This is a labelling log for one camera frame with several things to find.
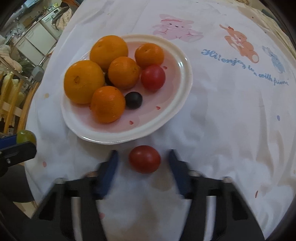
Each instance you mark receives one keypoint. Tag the small mandarin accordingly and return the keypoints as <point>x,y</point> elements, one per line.
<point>124,72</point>
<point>107,104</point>
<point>149,54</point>

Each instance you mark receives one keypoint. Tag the white pink plate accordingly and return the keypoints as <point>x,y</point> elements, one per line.
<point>157,107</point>

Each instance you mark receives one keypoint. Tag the dark purple grape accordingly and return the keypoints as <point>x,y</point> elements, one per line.
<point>133,100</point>

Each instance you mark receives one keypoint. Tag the white cartoon bedsheet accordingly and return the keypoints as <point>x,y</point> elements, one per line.
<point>238,121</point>

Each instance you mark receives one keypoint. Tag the large orange top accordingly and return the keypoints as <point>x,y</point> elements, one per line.
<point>107,49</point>

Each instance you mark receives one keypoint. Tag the red cherry tomato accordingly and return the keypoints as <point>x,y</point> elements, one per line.
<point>144,159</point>
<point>153,78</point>

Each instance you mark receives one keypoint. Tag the large orange bottom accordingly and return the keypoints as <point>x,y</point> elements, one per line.
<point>81,80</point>

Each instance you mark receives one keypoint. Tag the red cherry tomato on plate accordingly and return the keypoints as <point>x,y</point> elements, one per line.
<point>153,78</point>

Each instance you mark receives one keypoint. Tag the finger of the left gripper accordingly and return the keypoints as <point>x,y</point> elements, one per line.
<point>13,153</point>

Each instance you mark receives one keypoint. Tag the green grape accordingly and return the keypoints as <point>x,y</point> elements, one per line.
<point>25,136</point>

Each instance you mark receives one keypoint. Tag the large orange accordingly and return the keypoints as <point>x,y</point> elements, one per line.
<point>81,80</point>
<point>107,49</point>

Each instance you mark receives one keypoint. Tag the wooden crib rail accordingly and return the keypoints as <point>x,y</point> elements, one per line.
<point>17,92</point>

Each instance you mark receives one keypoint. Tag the white cabinet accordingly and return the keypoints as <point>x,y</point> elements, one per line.
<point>41,37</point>

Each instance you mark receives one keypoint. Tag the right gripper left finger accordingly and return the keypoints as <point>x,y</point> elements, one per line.
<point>69,211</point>

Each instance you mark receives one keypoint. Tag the cream patterned blanket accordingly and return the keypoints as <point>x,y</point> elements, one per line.
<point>269,26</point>

